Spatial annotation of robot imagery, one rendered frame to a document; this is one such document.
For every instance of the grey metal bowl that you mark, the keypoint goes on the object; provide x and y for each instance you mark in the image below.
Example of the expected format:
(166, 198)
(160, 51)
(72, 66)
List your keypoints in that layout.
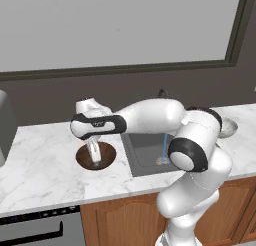
(229, 127)

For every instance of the dark grey framed window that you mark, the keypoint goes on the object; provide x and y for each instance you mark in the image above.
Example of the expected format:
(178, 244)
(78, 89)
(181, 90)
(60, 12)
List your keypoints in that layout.
(116, 26)

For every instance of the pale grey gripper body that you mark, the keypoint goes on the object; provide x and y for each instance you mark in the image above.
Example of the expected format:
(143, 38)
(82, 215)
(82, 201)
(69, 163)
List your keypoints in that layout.
(94, 151)

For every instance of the grey steel sink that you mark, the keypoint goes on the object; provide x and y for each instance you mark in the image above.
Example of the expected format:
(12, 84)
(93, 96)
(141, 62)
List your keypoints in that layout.
(146, 150)

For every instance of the grey rounded appliance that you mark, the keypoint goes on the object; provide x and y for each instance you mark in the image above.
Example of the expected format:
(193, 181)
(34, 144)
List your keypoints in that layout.
(6, 130)

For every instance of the brown wooden bowl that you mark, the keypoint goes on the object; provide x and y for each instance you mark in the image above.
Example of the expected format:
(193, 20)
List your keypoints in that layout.
(108, 153)

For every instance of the blue water stream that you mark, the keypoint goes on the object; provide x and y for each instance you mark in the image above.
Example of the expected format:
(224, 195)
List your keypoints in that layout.
(164, 146)

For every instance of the brown wooden cupboard door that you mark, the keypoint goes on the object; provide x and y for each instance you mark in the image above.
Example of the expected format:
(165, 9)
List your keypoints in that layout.
(130, 223)
(250, 223)
(223, 216)

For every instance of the grey dishwasher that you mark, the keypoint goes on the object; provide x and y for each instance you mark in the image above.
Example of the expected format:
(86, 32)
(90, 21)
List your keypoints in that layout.
(36, 230)

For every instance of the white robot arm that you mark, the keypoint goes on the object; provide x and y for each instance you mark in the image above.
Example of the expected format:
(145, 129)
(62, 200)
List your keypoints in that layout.
(156, 115)

